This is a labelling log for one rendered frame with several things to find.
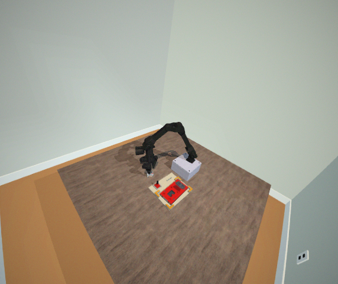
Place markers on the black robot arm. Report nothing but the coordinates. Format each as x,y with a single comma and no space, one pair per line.
149,142

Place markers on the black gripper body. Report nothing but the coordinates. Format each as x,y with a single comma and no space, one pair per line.
150,159

